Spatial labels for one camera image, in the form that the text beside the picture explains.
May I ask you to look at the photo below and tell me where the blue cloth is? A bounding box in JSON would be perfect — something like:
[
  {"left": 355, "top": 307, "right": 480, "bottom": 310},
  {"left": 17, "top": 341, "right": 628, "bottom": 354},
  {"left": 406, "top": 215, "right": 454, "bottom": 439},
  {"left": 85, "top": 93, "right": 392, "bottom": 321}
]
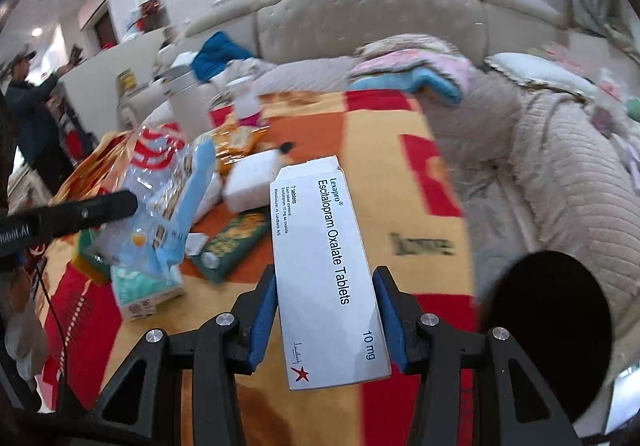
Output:
[{"left": 192, "top": 31, "right": 256, "bottom": 82}]

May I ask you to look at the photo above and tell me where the white medicine box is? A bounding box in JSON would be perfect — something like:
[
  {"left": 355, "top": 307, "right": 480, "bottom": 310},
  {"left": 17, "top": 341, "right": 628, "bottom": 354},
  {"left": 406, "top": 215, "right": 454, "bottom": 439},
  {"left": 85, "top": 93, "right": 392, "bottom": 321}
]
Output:
[{"left": 269, "top": 155, "right": 393, "bottom": 393}]

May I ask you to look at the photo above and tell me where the orange red printed blanket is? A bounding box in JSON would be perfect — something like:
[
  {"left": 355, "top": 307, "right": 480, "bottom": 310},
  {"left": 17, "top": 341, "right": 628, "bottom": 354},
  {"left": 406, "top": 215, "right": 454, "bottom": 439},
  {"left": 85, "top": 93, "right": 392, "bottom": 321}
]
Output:
[{"left": 40, "top": 88, "right": 481, "bottom": 446}]

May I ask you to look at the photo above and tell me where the orange snack packet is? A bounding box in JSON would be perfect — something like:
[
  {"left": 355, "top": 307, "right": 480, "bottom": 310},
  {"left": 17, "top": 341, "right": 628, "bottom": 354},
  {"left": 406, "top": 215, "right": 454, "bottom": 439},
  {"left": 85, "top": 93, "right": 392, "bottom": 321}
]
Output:
[{"left": 210, "top": 123, "right": 271, "bottom": 172}]

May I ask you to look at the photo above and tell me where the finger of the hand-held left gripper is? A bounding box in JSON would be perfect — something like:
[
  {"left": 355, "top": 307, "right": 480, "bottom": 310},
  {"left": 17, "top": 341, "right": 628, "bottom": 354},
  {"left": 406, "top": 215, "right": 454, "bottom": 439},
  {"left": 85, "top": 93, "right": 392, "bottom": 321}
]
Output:
[{"left": 22, "top": 190, "right": 139, "bottom": 247}]

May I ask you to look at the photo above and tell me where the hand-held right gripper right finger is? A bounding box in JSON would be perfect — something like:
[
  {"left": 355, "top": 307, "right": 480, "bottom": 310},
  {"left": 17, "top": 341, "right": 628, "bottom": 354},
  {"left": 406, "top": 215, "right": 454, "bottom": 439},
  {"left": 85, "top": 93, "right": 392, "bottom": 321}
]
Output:
[{"left": 371, "top": 266, "right": 585, "bottom": 446}]

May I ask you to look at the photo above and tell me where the folded pink blue blanket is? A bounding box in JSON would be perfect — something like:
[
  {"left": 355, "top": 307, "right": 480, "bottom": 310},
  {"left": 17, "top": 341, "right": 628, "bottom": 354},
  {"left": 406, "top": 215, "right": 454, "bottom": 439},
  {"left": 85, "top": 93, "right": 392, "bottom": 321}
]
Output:
[{"left": 347, "top": 38, "right": 478, "bottom": 107}]

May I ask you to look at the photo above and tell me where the white pillow gold trim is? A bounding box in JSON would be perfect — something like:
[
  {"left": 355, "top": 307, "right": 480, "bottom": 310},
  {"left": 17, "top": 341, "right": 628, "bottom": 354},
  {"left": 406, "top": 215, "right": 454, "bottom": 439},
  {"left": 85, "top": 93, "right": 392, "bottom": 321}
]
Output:
[{"left": 484, "top": 52, "right": 601, "bottom": 102}]

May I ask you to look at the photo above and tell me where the orange foil bag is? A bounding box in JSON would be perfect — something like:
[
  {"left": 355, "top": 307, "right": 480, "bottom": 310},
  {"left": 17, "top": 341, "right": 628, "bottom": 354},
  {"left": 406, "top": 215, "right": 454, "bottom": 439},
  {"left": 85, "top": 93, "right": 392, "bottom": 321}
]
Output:
[{"left": 54, "top": 131, "right": 132, "bottom": 203}]

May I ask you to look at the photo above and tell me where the black trash bin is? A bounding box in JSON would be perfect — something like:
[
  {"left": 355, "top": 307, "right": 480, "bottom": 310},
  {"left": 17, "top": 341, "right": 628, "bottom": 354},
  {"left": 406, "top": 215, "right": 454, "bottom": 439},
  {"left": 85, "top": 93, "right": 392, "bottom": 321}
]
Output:
[{"left": 479, "top": 250, "right": 615, "bottom": 428}]

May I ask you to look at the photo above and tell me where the beige quilted sofa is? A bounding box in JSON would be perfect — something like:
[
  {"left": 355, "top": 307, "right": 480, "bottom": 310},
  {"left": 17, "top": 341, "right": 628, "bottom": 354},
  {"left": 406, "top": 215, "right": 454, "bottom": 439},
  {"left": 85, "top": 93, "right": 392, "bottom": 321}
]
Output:
[{"left": 117, "top": 0, "right": 640, "bottom": 427}]

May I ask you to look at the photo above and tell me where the small clear bottle pink cap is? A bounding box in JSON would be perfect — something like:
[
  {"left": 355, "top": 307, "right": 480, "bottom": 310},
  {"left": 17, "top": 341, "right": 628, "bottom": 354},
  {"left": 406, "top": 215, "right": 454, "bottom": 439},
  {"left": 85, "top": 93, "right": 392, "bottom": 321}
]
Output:
[{"left": 232, "top": 91, "right": 261, "bottom": 127}]

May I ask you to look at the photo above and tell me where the thin black cable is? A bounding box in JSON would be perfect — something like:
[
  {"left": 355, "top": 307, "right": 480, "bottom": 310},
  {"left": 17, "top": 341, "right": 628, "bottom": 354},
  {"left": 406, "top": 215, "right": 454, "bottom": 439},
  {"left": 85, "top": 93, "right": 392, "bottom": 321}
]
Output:
[{"left": 27, "top": 251, "right": 68, "bottom": 392}]

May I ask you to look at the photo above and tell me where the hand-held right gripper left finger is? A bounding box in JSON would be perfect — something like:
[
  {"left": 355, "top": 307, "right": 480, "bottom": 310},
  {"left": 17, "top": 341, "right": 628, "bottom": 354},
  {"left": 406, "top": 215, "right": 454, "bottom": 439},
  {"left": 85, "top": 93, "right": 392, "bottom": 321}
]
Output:
[{"left": 85, "top": 268, "right": 280, "bottom": 446}]

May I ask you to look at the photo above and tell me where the green white tissue pack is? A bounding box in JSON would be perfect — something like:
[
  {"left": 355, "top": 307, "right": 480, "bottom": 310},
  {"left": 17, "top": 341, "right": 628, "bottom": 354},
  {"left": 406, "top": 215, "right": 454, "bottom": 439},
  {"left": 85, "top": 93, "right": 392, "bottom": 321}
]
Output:
[{"left": 110, "top": 263, "right": 186, "bottom": 322}]

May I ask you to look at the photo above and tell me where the white low cabinet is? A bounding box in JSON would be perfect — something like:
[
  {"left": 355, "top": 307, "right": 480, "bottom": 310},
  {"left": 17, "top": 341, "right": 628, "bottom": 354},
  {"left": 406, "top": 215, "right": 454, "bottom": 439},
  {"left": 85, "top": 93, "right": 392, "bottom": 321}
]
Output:
[{"left": 62, "top": 28, "right": 171, "bottom": 137}]

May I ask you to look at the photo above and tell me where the clear plastic bag red print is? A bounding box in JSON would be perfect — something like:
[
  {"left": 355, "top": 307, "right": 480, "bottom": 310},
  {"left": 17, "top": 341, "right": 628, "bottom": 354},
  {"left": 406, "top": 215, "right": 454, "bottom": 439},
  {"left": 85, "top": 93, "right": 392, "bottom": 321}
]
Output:
[{"left": 97, "top": 123, "right": 201, "bottom": 277}]

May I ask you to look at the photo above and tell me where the green snack packet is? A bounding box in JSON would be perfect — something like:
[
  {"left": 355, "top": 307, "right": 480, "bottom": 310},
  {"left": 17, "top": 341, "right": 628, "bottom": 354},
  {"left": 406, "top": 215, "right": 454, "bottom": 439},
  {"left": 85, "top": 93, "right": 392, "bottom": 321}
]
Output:
[{"left": 190, "top": 208, "right": 273, "bottom": 284}]

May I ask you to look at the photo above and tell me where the light blue white packet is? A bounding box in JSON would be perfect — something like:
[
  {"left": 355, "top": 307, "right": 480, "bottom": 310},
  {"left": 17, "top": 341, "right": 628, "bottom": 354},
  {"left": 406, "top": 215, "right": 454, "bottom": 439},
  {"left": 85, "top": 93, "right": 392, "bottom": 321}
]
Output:
[{"left": 150, "top": 136, "right": 218, "bottom": 272}]

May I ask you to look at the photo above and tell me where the white foam block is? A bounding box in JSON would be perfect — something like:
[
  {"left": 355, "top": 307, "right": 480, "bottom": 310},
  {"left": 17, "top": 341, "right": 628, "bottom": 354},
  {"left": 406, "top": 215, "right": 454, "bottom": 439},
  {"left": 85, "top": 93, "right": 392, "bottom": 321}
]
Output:
[{"left": 222, "top": 148, "right": 286, "bottom": 214}]

